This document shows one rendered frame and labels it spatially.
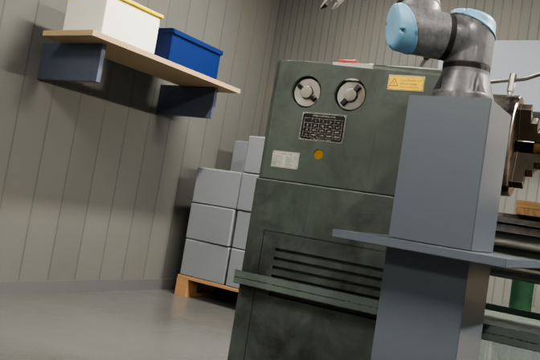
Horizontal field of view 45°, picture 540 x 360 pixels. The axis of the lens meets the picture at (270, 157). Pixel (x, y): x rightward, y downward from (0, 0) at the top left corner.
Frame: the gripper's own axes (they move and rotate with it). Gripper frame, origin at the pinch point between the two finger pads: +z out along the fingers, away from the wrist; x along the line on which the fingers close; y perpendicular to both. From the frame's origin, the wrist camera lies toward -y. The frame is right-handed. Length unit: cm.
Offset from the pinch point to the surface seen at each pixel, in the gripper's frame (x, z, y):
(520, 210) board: 77, 28, -48
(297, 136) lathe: 24, 45, -6
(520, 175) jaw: 66, 17, -52
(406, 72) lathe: 44.4, 12.0, -11.9
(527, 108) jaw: 62, 0, -43
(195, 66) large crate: -207, 25, -44
